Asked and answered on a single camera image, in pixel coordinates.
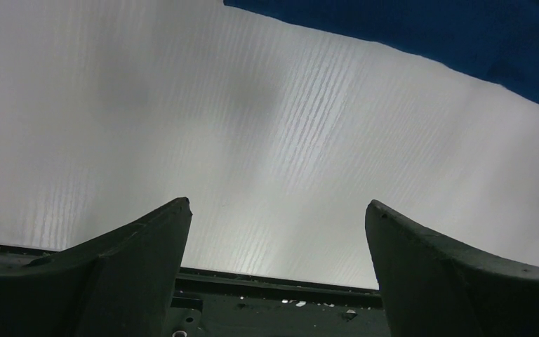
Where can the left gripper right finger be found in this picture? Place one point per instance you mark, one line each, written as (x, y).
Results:
(434, 285)

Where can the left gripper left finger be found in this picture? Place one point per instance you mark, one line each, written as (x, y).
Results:
(120, 283)

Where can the blue t shirt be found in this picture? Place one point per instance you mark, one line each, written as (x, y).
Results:
(488, 180)

